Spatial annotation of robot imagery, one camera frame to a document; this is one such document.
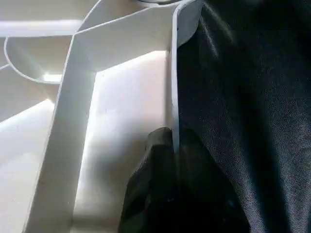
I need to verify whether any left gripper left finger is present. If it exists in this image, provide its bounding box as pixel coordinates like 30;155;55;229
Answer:
118;127;178;233

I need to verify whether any white plastic table top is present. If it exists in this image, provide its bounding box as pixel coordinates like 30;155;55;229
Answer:
0;0;205;233

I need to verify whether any black mat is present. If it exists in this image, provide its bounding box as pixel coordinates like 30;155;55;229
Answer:
173;0;311;233

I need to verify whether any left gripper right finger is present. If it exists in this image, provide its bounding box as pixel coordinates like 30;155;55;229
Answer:
175;128;251;233

